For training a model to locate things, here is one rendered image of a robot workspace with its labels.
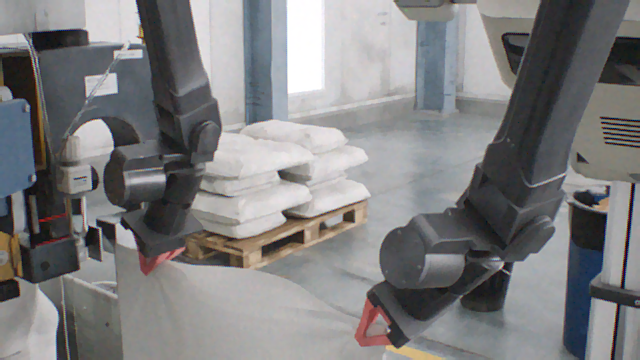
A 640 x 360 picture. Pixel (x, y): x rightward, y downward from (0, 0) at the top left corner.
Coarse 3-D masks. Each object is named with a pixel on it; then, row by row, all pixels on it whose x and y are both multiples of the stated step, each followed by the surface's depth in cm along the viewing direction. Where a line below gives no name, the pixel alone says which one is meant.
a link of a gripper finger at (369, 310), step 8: (368, 304) 77; (368, 312) 78; (360, 320) 80; (368, 320) 79; (360, 328) 80; (360, 336) 81; (368, 336) 81; (376, 336) 79; (384, 336) 78; (360, 344) 81; (368, 344) 80; (376, 344) 79; (384, 344) 78
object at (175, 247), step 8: (176, 240) 97; (184, 240) 100; (152, 248) 94; (160, 248) 95; (168, 248) 97; (176, 248) 98; (184, 248) 100; (144, 256) 95; (152, 256) 95; (168, 256) 100
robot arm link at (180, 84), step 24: (144, 0) 79; (168, 0) 80; (144, 24) 82; (168, 24) 81; (192, 24) 83; (168, 48) 82; (192, 48) 85; (168, 72) 84; (192, 72) 86; (168, 96) 86; (192, 96) 86; (168, 120) 90; (192, 120) 88; (216, 120) 90
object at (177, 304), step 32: (128, 256) 105; (128, 288) 107; (160, 288) 102; (192, 288) 92; (224, 288) 98; (256, 288) 97; (288, 288) 93; (128, 320) 109; (160, 320) 103; (192, 320) 93; (224, 320) 88; (256, 320) 86; (288, 320) 85; (320, 320) 84; (352, 320) 82; (128, 352) 110; (160, 352) 105; (192, 352) 95; (224, 352) 89; (256, 352) 87; (288, 352) 86; (320, 352) 85; (352, 352) 83; (384, 352) 80
